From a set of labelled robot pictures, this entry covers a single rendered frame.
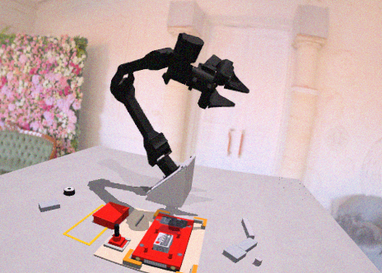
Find small black tyre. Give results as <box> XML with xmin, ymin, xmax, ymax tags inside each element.
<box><xmin>63</xmin><ymin>186</ymin><xmax>75</xmax><ymax>196</ymax></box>

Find red car hood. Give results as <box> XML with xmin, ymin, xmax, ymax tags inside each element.
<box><xmin>93</xmin><ymin>202</ymin><xmax>130</xmax><ymax>229</ymax></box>

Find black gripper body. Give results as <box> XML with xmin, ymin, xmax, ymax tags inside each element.
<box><xmin>186</xmin><ymin>59</ymin><xmax>233</xmax><ymax>109</ymax></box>

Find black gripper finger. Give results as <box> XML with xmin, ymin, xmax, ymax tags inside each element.
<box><xmin>224</xmin><ymin>66</ymin><xmax>249</xmax><ymax>94</ymax></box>
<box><xmin>208</xmin><ymin>89</ymin><xmax>235</xmax><ymax>108</ymax></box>

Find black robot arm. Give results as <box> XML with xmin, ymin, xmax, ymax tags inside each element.
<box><xmin>109</xmin><ymin>33</ymin><xmax>222</xmax><ymax>179</ymax></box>

